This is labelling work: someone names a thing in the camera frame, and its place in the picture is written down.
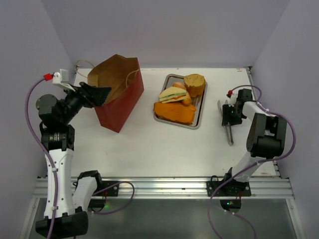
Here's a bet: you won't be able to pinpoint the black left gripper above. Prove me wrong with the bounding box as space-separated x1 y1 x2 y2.
59 81 110 124

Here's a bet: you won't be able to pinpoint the metal serving tongs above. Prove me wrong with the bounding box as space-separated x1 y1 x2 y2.
217 100 234 146

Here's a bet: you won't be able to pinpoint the red paper bag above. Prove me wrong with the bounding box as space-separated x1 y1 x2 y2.
75 54 144 133

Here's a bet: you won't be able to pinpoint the golden oval bread roll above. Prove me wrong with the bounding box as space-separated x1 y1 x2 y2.
173 82 192 107

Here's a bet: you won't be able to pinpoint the orange loaf bread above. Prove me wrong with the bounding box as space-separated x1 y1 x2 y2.
154 102 195 124

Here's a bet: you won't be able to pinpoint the orange twisted bread stick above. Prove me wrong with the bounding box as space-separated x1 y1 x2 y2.
186 105 196 112

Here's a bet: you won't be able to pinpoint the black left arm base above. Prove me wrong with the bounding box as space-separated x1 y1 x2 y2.
83 180 121 215

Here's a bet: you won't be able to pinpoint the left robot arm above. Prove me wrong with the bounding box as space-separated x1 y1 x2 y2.
35 82 111 239

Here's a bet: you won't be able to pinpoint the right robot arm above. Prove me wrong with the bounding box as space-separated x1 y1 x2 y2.
218 89 287 196

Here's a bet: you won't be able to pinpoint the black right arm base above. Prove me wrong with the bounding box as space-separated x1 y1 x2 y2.
206 173 252 213

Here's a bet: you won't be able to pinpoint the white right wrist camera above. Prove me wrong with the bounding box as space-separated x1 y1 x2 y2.
225 90 238 107

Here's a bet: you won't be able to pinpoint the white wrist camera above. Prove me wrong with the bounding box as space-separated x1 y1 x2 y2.
225 90 238 107
43 69 72 89

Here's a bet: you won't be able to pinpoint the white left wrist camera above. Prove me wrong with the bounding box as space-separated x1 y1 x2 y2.
43 69 72 89

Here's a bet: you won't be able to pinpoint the aluminium front rail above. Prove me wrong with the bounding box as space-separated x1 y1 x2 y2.
33 177 295 200

